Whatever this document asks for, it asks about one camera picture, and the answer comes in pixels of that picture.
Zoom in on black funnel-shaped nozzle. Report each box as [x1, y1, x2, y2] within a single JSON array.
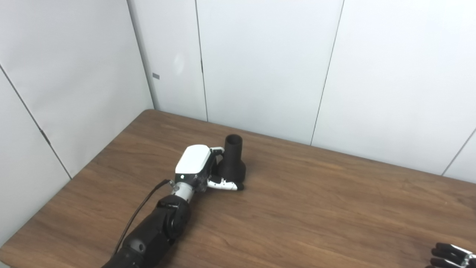
[[218, 134, 247, 184]]

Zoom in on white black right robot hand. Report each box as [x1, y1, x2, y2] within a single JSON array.
[[426, 243, 476, 268]]

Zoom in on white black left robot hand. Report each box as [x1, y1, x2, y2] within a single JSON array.
[[175, 144, 245, 192]]

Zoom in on grey wall corner post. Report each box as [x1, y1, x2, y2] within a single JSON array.
[[126, 0, 161, 111]]

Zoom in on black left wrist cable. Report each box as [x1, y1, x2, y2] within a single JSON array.
[[112, 179, 175, 257]]

